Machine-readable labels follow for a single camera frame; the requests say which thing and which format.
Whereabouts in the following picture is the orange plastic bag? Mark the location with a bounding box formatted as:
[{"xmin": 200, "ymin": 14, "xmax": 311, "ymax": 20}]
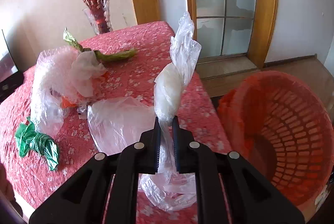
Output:
[{"xmin": 61, "ymin": 71, "xmax": 110, "ymax": 108}]

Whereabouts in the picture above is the glass vase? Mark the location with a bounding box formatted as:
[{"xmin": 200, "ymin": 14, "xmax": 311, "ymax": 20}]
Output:
[{"xmin": 83, "ymin": 0, "xmax": 113, "ymax": 35}]

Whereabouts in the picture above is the white translucent plastic bag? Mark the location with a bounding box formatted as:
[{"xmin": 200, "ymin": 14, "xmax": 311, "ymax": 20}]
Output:
[{"xmin": 140, "ymin": 12, "xmax": 201, "ymax": 212}]

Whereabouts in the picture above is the green plastic bag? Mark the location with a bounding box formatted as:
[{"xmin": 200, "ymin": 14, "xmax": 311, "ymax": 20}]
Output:
[{"xmin": 15, "ymin": 116, "xmax": 60, "ymax": 171}]

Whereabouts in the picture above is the pink floral tablecloth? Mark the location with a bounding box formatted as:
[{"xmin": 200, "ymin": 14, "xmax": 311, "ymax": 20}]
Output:
[{"xmin": 1, "ymin": 22, "xmax": 231, "ymax": 223}]

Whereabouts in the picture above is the frosted glass sliding door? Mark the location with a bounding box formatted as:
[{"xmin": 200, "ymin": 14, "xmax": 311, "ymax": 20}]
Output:
[{"xmin": 196, "ymin": 0, "xmax": 256, "ymax": 58}]

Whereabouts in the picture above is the clear plastic bag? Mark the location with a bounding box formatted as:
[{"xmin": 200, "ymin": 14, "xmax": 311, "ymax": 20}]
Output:
[{"xmin": 87, "ymin": 97, "xmax": 156, "ymax": 155}]

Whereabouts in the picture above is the red bin liner bag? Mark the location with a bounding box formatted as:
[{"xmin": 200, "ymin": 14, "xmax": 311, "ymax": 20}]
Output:
[{"xmin": 216, "ymin": 70, "xmax": 334, "ymax": 214}]

